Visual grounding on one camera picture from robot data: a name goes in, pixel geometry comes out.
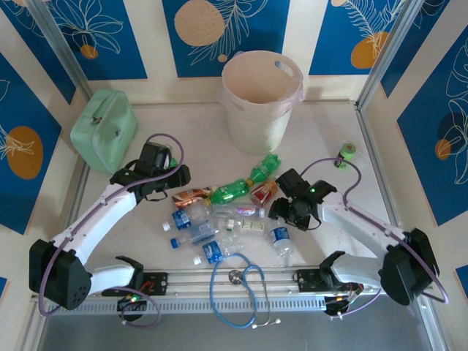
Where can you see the crushed orange brown bottle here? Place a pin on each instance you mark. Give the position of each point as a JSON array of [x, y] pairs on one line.
[[190, 197]]

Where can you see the Pepsi label bottle blue cap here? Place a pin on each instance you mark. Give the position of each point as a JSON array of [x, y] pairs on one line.
[[281, 237]]

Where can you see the red label bottle white cap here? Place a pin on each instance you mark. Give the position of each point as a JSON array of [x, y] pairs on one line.
[[261, 194]]

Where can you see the clear bottle green white label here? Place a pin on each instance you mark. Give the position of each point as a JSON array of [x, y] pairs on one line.
[[252, 226]]

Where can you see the crushed green plastic bottle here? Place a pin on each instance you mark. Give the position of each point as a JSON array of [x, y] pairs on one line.
[[266, 166]]

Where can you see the clear bottle with purple label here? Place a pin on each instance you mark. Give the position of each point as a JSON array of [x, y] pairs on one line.
[[245, 211]]

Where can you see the blue label bottle white cap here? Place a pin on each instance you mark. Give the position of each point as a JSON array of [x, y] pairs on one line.
[[181, 218], [213, 252]]

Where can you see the green bottle with white label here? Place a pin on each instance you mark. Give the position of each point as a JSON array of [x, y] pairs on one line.
[[230, 192]]

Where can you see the clear bottle with blue cap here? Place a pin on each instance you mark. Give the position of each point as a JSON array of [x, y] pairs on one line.
[[199, 234]]

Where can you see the white plastic bin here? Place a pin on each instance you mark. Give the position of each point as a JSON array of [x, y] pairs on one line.
[[259, 128]]

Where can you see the pink plastic bin liner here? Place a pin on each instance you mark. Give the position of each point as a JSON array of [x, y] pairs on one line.
[[298, 91]]

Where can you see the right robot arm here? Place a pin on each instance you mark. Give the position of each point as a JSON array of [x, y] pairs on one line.
[[365, 223]]

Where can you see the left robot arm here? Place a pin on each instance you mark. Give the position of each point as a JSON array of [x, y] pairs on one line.
[[98, 215]]

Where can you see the mint green zip case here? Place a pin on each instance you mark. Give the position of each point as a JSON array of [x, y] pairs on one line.
[[106, 131]]

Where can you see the green tape roll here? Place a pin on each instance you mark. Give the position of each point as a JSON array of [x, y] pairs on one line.
[[345, 155]]

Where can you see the blue stethoscope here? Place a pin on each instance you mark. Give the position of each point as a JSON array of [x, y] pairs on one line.
[[234, 276]]

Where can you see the black controller box with LED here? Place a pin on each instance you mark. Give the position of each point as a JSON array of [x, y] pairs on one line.
[[336, 307], [131, 303]]

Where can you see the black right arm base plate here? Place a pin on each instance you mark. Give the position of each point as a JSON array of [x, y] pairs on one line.
[[305, 279]]

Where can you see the aluminium table edge rail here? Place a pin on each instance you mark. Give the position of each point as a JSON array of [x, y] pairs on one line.
[[190, 283]]

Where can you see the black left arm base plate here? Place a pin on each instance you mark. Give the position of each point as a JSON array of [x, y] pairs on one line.
[[157, 283]]

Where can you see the aluminium frame post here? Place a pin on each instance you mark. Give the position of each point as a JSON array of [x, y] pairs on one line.
[[389, 55], [57, 40]]

